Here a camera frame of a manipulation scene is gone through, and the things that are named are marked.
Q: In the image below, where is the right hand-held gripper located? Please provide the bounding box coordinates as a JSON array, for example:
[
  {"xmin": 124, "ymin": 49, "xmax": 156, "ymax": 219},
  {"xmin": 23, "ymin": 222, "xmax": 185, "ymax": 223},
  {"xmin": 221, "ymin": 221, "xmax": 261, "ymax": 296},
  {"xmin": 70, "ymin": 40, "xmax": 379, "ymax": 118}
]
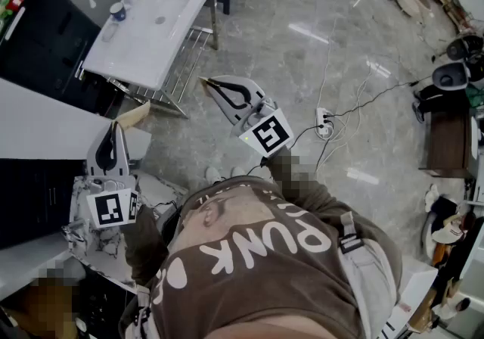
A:
[{"xmin": 199, "ymin": 75, "xmax": 294, "ymax": 159}]

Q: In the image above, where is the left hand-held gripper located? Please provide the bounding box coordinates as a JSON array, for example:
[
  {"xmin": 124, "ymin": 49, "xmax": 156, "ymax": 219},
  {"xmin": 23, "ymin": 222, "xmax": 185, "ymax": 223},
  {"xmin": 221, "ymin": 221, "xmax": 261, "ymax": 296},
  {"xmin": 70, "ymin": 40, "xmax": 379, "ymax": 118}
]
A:
[{"xmin": 85, "ymin": 121, "xmax": 139, "ymax": 231}]

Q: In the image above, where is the person's left forearm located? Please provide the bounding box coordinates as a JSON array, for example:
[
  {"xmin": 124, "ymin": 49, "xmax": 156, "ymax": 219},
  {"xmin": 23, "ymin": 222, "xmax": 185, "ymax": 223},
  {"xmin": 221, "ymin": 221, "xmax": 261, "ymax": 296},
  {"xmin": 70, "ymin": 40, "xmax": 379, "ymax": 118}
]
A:
[{"xmin": 121, "ymin": 204, "xmax": 170, "ymax": 286}]

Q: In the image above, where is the person's right forearm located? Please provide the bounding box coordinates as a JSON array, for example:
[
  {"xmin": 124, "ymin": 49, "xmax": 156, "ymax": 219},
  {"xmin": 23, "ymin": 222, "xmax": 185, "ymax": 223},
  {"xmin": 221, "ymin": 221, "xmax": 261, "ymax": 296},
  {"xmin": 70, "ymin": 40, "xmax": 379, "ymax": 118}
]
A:
[{"xmin": 262, "ymin": 150, "xmax": 341, "ymax": 219}]

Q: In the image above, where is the cardboard box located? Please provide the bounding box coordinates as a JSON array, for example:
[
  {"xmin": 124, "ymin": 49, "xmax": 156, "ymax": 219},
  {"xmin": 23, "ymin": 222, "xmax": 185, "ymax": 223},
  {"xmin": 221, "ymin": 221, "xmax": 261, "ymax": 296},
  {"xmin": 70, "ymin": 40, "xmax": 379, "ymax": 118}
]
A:
[{"xmin": 112, "ymin": 100, "xmax": 153, "ymax": 132}]

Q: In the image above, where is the metal sink stand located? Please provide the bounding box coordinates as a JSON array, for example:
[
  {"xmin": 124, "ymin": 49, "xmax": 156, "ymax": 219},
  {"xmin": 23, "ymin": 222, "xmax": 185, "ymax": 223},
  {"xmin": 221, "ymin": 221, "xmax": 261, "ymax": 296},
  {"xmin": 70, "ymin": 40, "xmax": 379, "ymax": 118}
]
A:
[{"xmin": 77, "ymin": 25, "xmax": 220, "ymax": 120}]

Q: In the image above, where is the white counter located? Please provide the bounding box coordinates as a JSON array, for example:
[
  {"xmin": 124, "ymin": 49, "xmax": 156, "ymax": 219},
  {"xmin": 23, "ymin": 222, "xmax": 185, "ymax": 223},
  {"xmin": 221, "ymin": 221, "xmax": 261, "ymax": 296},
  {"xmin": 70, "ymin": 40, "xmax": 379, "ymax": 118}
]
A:
[{"xmin": 0, "ymin": 77, "xmax": 115, "ymax": 161}]

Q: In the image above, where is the white power strip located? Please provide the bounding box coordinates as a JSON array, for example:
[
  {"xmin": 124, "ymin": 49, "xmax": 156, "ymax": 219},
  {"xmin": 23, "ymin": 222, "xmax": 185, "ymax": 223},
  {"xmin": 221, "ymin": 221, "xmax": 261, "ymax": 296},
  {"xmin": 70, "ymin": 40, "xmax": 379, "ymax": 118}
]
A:
[{"xmin": 315, "ymin": 107, "xmax": 335, "ymax": 138}]

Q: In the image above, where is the marble pattern slab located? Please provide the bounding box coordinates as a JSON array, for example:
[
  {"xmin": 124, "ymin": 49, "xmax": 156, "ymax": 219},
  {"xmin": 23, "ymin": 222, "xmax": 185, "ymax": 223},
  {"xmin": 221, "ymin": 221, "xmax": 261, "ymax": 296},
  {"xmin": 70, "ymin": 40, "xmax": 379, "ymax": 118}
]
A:
[{"xmin": 62, "ymin": 169, "xmax": 190, "ymax": 288}]

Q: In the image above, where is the black drawer cabinet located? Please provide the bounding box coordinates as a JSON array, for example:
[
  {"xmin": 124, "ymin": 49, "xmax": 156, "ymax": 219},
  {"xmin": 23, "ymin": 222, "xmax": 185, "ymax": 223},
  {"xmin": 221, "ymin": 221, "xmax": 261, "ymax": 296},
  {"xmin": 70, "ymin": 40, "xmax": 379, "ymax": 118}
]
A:
[{"xmin": 0, "ymin": 157, "xmax": 88, "ymax": 250}]

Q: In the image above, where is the white ceramic sink basin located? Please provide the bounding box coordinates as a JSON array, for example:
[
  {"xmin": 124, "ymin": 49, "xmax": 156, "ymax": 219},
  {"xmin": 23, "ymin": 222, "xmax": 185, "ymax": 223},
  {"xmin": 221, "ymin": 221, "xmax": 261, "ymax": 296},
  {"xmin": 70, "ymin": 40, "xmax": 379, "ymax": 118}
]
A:
[{"xmin": 82, "ymin": 0, "xmax": 219, "ymax": 92}]

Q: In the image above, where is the person's brown sweatshirt torso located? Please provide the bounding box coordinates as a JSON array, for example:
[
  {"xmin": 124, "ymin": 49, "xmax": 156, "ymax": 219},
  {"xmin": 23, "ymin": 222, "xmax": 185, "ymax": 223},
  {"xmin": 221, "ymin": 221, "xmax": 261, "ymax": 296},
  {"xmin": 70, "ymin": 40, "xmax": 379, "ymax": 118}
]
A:
[{"xmin": 118, "ymin": 174, "xmax": 404, "ymax": 339}]

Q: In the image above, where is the brown wooden cabinet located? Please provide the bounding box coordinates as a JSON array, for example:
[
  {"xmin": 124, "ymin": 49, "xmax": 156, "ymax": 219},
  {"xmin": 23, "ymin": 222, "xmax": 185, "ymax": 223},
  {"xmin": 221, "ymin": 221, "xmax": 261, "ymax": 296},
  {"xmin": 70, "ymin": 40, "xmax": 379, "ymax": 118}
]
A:
[{"xmin": 417, "ymin": 109, "xmax": 474, "ymax": 180}]

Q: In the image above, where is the white cable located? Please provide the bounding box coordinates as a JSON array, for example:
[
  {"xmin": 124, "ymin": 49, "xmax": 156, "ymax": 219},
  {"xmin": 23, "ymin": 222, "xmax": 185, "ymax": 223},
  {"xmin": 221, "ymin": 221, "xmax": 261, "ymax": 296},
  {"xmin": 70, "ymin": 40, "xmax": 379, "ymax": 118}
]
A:
[{"xmin": 317, "ymin": 0, "xmax": 343, "ymax": 111}]

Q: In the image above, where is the grey harness strap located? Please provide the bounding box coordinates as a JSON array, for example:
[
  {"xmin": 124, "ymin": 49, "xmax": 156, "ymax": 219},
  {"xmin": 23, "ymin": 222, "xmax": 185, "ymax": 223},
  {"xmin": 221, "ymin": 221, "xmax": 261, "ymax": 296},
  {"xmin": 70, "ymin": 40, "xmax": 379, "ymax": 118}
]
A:
[
  {"xmin": 123, "ymin": 284, "xmax": 160, "ymax": 339},
  {"xmin": 337, "ymin": 210, "xmax": 399, "ymax": 339}
]

